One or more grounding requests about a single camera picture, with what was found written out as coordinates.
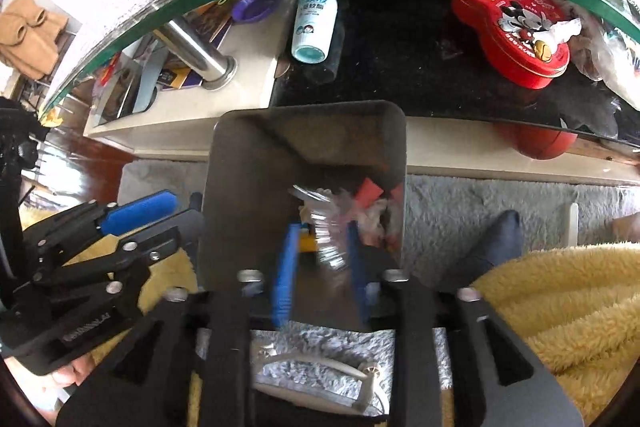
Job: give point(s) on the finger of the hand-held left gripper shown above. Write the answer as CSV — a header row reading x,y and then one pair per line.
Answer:
x,y
140,209
160,239

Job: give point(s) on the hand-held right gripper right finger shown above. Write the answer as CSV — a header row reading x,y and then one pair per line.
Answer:
x,y
359,272

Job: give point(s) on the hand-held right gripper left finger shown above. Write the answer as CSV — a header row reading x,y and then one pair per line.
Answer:
x,y
285,277

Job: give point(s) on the small yellow box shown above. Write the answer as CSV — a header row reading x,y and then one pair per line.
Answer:
x,y
306,241

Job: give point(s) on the clear plastic wrapper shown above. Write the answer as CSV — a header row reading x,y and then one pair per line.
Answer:
x,y
327,227

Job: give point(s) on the white tissue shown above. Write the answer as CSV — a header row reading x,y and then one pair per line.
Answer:
x,y
377,219

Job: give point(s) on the red box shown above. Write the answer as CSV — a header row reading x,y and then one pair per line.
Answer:
x,y
370,193

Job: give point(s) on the black waste bin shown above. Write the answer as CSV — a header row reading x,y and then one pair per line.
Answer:
x,y
250,157

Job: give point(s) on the person's left hand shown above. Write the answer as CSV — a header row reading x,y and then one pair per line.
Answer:
x,y
75,369

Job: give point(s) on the grey shaggy rug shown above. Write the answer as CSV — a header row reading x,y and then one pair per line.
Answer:
x,y
440,207

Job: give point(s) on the person's leg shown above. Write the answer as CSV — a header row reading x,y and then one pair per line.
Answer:
x,y
492,242

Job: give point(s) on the metal table leg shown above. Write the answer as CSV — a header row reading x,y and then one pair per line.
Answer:
x,y
200,52

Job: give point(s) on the purple bowl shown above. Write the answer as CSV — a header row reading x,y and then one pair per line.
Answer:
x,y
255,4

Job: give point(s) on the white teal spray bottle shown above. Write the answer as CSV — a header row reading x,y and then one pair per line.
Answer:
x,y
315,22

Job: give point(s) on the red cartoon tin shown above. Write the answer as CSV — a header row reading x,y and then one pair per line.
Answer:
x,y
510,37

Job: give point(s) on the clear plastic bag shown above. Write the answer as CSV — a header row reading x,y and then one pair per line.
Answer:
x,y
610,57

